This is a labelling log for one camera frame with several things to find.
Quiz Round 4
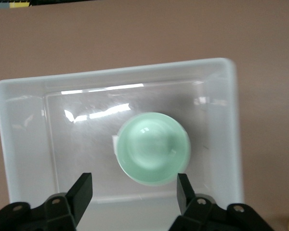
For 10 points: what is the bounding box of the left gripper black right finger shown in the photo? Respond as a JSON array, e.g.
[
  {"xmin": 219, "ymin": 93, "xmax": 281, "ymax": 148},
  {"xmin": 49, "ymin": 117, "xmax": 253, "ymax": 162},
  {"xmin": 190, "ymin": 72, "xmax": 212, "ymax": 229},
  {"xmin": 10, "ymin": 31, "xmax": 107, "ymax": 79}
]
[{"xmin": 168, "ymin": 173, "xmax": 278, "ymax": 231}]

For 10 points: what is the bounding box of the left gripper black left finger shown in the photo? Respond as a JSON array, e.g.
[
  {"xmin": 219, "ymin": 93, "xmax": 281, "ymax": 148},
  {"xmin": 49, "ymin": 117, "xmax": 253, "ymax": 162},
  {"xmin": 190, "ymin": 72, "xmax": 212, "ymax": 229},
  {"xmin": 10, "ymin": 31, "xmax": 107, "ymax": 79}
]
[{"xmin": 0, "ymin": 172, "xmax": 93, "ymax": 231}]

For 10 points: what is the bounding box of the mint green bowl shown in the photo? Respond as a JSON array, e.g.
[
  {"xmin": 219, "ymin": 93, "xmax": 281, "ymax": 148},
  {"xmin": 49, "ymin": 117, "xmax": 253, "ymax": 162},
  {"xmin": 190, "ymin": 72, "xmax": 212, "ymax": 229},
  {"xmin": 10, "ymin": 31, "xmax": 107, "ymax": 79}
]
[{"xmin": 115, "ymin": 111, "xmax": 192, "ymax": 187}]

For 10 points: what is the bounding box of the clear plastic box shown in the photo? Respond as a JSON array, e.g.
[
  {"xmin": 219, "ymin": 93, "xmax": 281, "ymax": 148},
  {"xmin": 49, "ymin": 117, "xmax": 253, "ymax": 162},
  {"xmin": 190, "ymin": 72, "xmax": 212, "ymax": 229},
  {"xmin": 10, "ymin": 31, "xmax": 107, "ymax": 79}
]
[{"xmin": 0, "ymin": 57, "xmax": 244, "ymax": 231}]

